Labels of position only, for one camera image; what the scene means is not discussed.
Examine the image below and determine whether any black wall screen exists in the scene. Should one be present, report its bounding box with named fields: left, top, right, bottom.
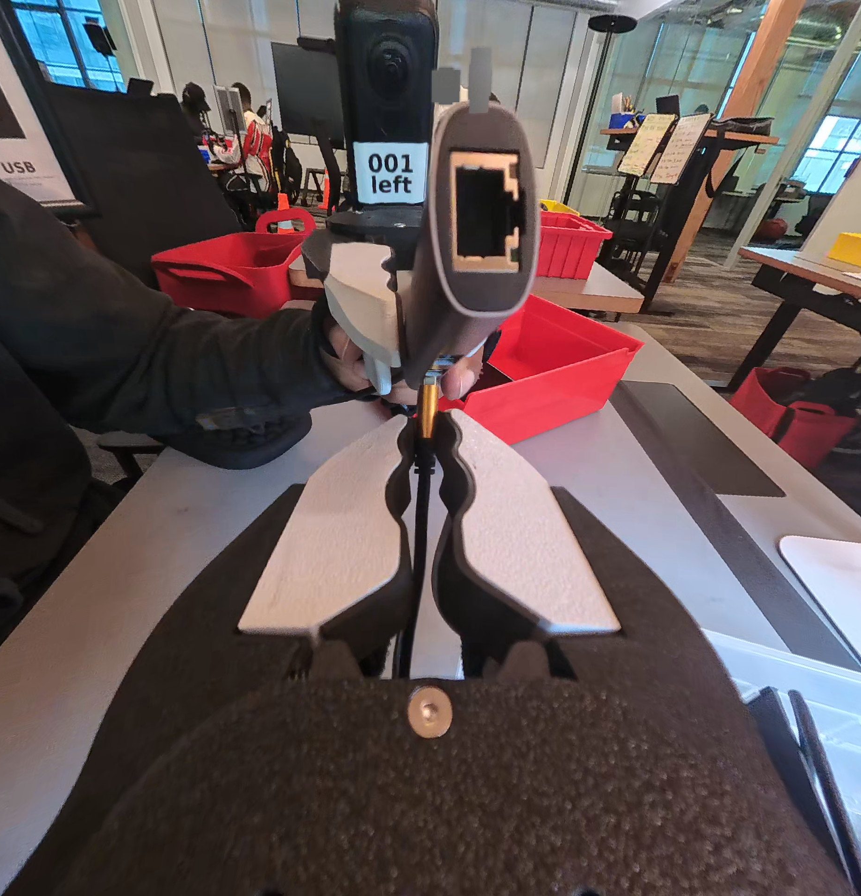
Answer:
left=271, top=42, right=347, bottom=141

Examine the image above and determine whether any gold-tipped black cable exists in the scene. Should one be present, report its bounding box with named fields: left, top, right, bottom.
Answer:
left=399, top=374, right=442, bottom=679

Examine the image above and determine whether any white marker sign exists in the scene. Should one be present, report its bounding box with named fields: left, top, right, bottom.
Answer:
left=0, top=0, right=99, bottom=211

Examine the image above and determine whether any red ribbed bin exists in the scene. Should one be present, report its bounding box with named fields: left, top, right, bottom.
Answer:
left=535, top=212, right=613, bottom=281

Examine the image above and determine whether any person's black printed jacket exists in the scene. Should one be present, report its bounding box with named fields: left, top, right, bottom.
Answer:
left=0, top=164, right=194, bottom=666

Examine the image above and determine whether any black bin divider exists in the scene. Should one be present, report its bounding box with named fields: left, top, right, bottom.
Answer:
left=745, top=686, right=861, bottom=896

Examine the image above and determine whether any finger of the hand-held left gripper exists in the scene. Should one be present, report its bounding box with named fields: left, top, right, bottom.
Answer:
left=323, top=240, right=405, bottom=370

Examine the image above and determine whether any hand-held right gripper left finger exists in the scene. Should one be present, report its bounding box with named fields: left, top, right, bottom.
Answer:
left=237, top=414, right=416, bottom=679

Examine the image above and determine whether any red plastic bin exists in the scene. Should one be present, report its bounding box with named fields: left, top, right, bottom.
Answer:
left=437, top=294, right=645, bottom=447

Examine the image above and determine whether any black floor lamp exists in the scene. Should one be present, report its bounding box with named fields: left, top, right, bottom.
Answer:
left=563, top=14, right=639, bottom=207

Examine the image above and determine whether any red handled tote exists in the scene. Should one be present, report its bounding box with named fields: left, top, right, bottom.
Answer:
left=151, top=209, right=318, bottom=319

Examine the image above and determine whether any grey network hub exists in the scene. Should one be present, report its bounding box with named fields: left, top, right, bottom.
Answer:
left=403, top=101, right=542, bottom=387

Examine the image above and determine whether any red bag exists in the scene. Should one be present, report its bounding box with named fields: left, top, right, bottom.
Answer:
left=730, top=366, right=860, bottom=471

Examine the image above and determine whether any white document stand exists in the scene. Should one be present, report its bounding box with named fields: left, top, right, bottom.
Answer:
left=779, top=535, right=861, bottom=655

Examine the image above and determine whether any background tan table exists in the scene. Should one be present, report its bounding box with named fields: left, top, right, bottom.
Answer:
left=291, top=260, right=646, bottom=317

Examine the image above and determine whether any background wooden table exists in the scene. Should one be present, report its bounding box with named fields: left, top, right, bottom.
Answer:
left=737, top=245, right=861, bottom=393

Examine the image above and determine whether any black standing desk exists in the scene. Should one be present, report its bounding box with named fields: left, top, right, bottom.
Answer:
left=598, top=122, right=781, bottom=312

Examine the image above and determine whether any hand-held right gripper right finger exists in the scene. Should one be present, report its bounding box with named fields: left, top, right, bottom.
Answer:
left=432, top=409, right=622, bottom=681

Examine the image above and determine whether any wooden support post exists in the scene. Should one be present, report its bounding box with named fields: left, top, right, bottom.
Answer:
left=665, top=0, right=809, bottom=284

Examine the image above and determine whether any small document board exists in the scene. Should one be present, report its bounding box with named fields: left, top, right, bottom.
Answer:
left=616, top=112, right=676, bottom=179
left=651, top=112, right=715, bottom=186

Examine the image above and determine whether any black display panel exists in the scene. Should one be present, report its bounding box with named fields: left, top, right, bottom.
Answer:
left=46, top=80, right=243, bottom=288

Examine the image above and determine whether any clear plastic bin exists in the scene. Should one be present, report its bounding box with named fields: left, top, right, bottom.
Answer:
left=703, top=626, right=861, bottom=896

